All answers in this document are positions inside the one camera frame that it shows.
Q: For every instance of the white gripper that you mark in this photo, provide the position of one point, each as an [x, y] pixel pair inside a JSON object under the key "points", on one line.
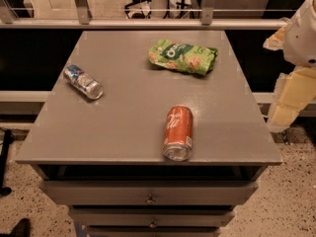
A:
{"points": [[302, 39]]}

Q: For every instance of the silver blue redbull can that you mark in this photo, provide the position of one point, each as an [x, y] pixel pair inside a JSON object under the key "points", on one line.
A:
{"points": [[83, 82]]}

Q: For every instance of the orange soda can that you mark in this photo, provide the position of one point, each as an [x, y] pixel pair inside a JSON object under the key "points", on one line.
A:
{"points": [[178, 136]]}

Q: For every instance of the green snack bag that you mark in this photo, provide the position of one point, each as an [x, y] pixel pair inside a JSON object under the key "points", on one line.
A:
{"points": [[182, 57]]}

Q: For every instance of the round metal drawer knob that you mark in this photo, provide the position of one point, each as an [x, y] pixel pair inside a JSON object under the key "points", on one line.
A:
{"points": [[150, 200]]}

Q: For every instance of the grey drawer cabinet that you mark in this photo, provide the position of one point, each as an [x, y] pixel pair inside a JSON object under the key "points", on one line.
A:
{"points": [[104, 158]]}

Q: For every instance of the black stand at left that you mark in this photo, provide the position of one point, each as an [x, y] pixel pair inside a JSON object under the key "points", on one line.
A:
{"points": [[7, 140]]}

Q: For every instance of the metal railing frame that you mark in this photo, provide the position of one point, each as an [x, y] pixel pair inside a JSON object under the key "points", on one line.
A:
{"points": [[15, 14]]}

